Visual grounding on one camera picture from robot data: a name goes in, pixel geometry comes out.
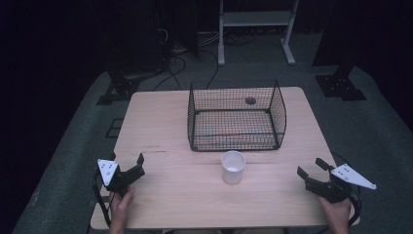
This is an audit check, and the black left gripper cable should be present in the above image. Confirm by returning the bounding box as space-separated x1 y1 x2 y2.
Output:
92 168 113 229

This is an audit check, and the white metal stand frame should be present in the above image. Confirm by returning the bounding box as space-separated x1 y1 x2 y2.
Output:
217 0 300 67

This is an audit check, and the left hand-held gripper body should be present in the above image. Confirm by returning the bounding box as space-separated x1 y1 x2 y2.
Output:
96 158 134 198

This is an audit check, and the person's left hand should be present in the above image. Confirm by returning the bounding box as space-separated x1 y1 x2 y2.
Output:
108 185 136 234

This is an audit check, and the white cup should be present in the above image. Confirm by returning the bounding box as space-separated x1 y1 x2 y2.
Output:
220 150 246 186

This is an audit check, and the person's right hand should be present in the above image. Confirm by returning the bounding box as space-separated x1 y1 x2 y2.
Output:
317 194 354 234

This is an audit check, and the black stand base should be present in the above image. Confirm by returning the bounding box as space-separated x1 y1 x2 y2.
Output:
95 68 164 106
312 63 368 102

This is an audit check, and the black wire mesh basket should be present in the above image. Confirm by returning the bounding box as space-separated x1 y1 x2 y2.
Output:
187 79 288 153

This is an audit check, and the black floor cable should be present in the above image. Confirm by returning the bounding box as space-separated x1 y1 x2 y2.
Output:
151 48 222 93

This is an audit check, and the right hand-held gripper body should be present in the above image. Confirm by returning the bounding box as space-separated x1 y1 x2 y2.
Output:
304 163 378 205

